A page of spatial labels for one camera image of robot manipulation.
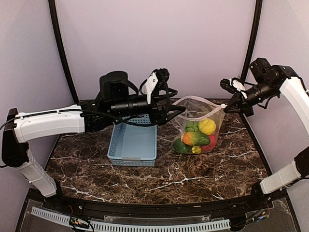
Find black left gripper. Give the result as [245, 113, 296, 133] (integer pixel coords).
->
[110, 87, 186, 125]

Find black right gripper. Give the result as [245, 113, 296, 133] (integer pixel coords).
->
[224, 80, 278, 116]

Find green toy watermelon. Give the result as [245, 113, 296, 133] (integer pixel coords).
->
[185, 121, 199, 132]

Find clear zip top bag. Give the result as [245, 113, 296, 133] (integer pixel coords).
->
[171, 96, 227, 155]

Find green orange toy mango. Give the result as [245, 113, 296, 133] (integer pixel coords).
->
[182, 132, 211, 146]

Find yellow toy lemon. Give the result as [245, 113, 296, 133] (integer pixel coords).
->
[198, 118, 216, 135]

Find green toy bell pepper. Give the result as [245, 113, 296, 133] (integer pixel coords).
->
[172, 138, 191, 154]

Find yellow toy banana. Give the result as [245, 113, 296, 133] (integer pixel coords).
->
[192, 146, 202, 154]

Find red toy apple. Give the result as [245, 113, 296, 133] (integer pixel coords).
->
[201, 134, 217, 153]

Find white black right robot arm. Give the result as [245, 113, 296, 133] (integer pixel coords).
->
[221, 65, 309, 210]

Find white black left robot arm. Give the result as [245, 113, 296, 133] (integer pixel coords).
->
[0, 95, 185, 211]

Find light blue plastic basket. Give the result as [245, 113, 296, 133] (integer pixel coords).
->
[107, 123, 157, 167]

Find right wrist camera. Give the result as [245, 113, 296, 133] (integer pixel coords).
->
[250, 58, 271, 83]

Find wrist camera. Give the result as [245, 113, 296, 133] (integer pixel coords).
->
[99, 71, 129, 102]
[250, 58, 271, 83]

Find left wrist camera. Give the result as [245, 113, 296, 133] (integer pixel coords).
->
[99, 71, 129, 102]

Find black right frame post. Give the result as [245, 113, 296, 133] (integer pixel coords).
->
[240, 0, 263, 81]

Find black frame post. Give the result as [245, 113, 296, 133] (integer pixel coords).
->
[48, 0, 79, 103]
[240, 0, 263, 81]

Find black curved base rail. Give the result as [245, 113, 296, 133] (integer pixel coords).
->
[26, 187, 289, 227]

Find white slotted cable duct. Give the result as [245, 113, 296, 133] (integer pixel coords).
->
[31, 207, 231, 232]

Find black left frame post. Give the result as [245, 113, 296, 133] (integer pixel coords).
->
[48, 0, 79, 103]

